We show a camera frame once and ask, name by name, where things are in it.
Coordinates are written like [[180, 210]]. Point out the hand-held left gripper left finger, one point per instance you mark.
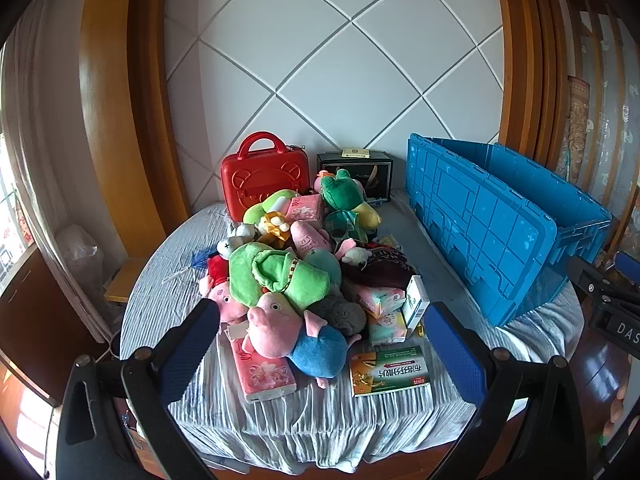
[[192, 350]]

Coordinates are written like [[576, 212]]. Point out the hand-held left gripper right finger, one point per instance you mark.
[[452, 355]]

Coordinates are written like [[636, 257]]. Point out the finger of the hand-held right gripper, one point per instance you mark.
[[629, 262], [592, 275]]

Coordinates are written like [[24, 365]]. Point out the yellow plastic item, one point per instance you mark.
[[420, 330]]

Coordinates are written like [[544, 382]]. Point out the green and gold medicine box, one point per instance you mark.
[[390, 370]]

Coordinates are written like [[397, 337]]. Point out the white and green box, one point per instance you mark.
[[415, 300]]

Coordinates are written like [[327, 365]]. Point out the mint green tissue pack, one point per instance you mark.
[[387, 330]]

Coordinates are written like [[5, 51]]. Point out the pink floral tissue pack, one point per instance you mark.
[[260, 375]]

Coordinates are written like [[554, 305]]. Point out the pink pig plush blue clothes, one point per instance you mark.
[[272, 327]]

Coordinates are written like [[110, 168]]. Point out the pink and white tissue pack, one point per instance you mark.
[[380, 297]]

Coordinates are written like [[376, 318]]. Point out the grey fluffy plush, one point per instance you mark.
[[340, 312]]

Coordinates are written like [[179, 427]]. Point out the blue plastic storage crate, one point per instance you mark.
[[475, 220]]

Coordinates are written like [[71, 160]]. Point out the person's right hand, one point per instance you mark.
[[616, 412]]

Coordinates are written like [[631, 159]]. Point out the pink pig plush red dress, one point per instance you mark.
[[225, 302]]

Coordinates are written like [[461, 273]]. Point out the blue feather wand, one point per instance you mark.
[[199, 259]]

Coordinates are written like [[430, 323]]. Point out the light wooden stool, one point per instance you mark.
[[125, 280]]

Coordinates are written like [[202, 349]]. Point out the maroon knitted hat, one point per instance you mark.
[[382, 267]]

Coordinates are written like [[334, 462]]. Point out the light green frog plush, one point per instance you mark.
[[280, 275]]

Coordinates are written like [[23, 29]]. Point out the small white mouse plush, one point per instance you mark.
[[356, 256]]

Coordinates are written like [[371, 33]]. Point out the clear plastic bag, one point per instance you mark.
[[80, 260]]

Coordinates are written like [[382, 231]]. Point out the yellow and white plush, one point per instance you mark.
[[274, 225]]

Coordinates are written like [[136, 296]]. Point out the teal plush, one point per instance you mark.
[[322, 265]]

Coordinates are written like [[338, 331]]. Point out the dark wooden nightstand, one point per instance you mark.
[[40, 320]]

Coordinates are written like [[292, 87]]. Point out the green and white plush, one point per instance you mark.
[[265, 205]]

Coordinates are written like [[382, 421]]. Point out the green plastic packet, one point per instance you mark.
[[342, 223]]

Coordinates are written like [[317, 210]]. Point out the red carrying case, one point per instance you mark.
[[260, 180]]

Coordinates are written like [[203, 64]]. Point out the dark green frog plush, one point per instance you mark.
[[337, 192]]

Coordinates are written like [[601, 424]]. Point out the black box with gold print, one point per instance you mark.
[[372, 167]]

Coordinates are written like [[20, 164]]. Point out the window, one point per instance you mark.
[[10, 220]]

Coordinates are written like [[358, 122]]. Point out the small yellow flat box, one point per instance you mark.
[[355, 153]]

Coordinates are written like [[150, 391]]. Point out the white sheer curtain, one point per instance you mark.
[[45, 160]]

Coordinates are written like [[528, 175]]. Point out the white padded headboard panel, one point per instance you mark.
[[325, 60]]

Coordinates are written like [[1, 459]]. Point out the brown wall hanging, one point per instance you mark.
[[579, 125]]

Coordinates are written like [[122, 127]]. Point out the wooden headboard frame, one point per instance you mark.
[[110, 110]]

